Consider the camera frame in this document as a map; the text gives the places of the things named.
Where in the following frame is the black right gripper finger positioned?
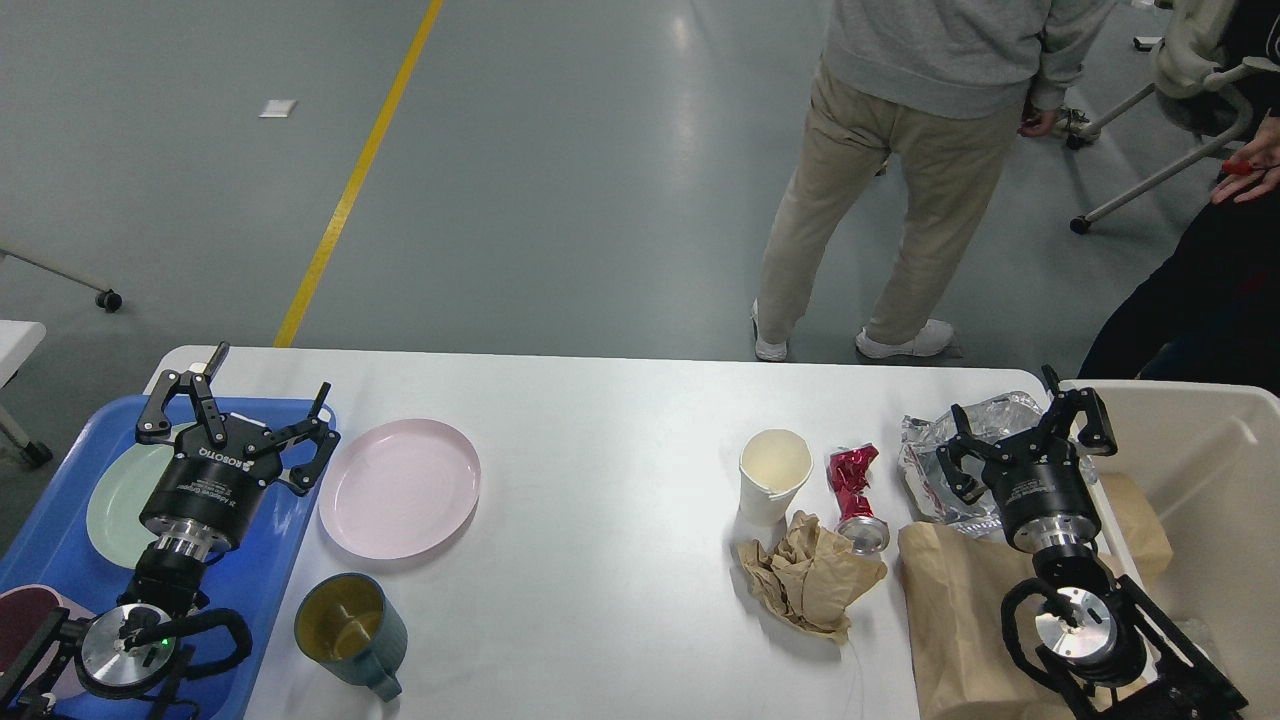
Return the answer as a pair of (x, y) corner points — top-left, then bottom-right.
(1036, 364), (1117, 457)
(934, 404), (1001, 505)

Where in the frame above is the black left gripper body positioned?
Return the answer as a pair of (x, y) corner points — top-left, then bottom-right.
(140, 419), (275, 553)

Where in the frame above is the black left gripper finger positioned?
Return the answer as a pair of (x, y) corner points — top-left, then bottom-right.
(134, 342), (230, 448)
(243, 382), (340, 497)

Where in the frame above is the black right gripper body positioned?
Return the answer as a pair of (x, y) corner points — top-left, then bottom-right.
(986, 430), (1101, 553)

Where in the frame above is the pink plate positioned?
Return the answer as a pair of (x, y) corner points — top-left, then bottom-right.
(317, 418), (483, 561)

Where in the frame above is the teal mug yellow inside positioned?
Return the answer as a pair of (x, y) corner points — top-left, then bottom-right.
(293, 571), (410, 703)

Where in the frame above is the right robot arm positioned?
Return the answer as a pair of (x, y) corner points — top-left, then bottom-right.
(936, 366), (1247, 719)

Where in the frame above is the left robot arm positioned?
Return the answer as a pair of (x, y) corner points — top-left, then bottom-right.
(3, 345), (340, 719)

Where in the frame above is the crumpled silver foil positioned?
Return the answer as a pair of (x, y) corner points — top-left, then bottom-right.
(900, 391), (1097, 537)

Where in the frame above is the green plate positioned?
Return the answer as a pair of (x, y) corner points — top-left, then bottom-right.
(84, 445), (174, 570)

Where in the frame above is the blue plastic tray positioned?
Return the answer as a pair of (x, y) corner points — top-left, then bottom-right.
(1, 395), (317, 719)

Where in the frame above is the crushed red can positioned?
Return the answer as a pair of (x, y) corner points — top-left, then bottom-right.
(827, 443), (891, 555)

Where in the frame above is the brown paper in bin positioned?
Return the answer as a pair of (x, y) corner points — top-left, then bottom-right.
(1100, 473), (1174, 582)

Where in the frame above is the brown paper bag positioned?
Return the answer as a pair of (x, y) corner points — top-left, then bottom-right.
(899, 521), (1073, 719)

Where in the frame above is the beige plastic bin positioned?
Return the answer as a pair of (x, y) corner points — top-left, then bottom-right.
(1091, 380), (1279, 719)

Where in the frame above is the left rolling table leg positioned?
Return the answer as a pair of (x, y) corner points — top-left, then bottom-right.
(1, 243), (124, 314)

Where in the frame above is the white side table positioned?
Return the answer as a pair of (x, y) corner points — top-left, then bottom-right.
(1, 319), (52, 468)

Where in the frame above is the seated person in black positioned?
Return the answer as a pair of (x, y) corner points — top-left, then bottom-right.
(1075, 110), (1280, 396)

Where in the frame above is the white paper cup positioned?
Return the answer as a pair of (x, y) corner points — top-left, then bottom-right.
(739, 429), (813, 527)

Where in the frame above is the crumpled brown paper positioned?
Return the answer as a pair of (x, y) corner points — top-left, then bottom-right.
(733, 511), (888, 644)

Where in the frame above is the pink cup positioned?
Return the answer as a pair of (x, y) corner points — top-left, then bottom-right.
(1, 584), (96, 700)

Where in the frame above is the office chair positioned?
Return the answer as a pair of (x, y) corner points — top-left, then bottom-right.
(1065, 1), (1277, 234)

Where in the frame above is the person in khaki trousers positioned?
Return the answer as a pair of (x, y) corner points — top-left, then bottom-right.
(751, 1), (1114, 363)

